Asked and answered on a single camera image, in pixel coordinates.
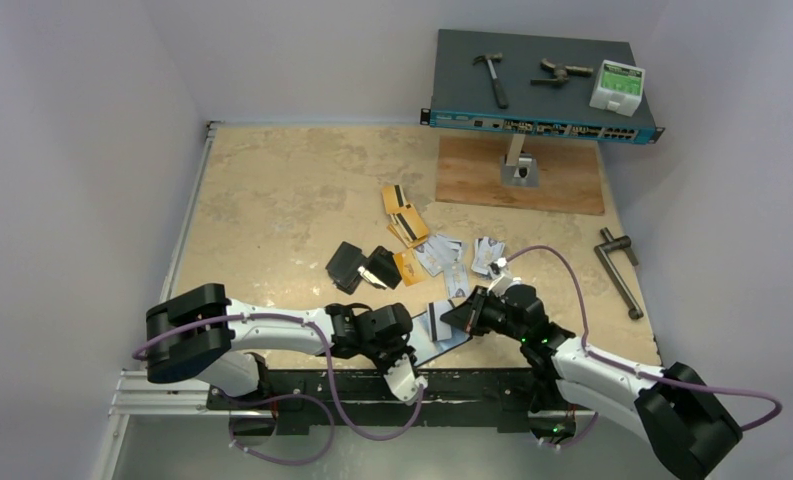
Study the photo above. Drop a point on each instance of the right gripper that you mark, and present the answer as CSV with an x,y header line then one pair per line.
x,y
474,316

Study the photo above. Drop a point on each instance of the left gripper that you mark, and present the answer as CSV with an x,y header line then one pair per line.
x,y
401,349

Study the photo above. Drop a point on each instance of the grey card black stripe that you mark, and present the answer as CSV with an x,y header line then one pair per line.
x,y
437,328

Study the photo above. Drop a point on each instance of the black leather card holder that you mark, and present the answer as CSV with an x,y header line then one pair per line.
x,y
425,348

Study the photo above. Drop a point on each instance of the black card stack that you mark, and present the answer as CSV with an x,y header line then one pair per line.
x,y
348,267

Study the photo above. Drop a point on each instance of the yellow card stack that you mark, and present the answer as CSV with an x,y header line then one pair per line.
x,y
405,221

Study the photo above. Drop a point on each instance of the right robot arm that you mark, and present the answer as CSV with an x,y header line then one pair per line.
x,y
687,427

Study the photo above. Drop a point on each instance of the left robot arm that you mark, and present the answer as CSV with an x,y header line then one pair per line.
x,y
203,334

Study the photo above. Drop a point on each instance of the single white blue card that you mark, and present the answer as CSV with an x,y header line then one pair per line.
x,y
456,280

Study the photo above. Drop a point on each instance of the spread white blue cards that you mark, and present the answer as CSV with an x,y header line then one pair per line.
x,y
439,251

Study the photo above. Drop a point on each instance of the wooden board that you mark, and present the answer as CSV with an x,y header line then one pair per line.
x,y
561,176

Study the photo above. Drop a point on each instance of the small hammer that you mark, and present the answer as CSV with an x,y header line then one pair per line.
x,y
490,60

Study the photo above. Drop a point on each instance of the metal clamp tool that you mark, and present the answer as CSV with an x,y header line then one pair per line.
x,y
560,73

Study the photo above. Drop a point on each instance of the white green box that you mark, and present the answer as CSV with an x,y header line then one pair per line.
x,y
618,88

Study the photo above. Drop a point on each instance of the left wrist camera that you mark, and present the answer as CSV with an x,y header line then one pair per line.
x,y
406,381

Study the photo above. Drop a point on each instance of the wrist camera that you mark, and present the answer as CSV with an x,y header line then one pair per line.
x,y
406,381
502,279

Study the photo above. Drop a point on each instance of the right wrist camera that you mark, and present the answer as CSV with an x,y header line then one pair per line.
x,y
502,279

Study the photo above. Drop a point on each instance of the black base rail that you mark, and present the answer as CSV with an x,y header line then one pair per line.
x,y
508,400

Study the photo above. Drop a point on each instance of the metal stand bracket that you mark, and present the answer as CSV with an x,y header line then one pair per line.
x,y
518,168

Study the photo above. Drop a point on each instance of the metal crank handle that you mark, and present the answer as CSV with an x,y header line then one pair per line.
x,y
603,251

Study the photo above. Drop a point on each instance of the blue network switch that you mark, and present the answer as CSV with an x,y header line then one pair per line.
x,y
462,97

